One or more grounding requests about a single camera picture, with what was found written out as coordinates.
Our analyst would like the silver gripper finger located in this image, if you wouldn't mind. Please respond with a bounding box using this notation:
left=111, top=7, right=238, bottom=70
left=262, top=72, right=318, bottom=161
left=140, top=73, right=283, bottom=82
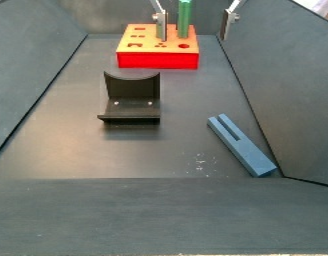
left=220, top=0, right=247, bottom=40
left=150, top=0, right=168, bottom=41

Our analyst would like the blue double-square slotted block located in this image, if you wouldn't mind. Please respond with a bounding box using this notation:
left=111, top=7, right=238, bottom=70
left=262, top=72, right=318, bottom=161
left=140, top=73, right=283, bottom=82
left=207, top=114, right=278, bottom=177

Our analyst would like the red shape-sorter board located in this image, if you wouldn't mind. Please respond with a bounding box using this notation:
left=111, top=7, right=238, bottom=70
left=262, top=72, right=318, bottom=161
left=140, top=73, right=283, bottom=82
left=116, top=24, right=200, bottom=69

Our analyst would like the green star-shaped peg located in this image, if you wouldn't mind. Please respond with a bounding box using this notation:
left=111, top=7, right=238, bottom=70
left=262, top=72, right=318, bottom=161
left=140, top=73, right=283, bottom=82
left=178, top=0, right=192, bottom=38

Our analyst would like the black curved holder stand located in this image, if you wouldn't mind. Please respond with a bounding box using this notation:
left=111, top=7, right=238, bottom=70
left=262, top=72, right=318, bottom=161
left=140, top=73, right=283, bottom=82
left=98, top=73, right=162, bottom=122

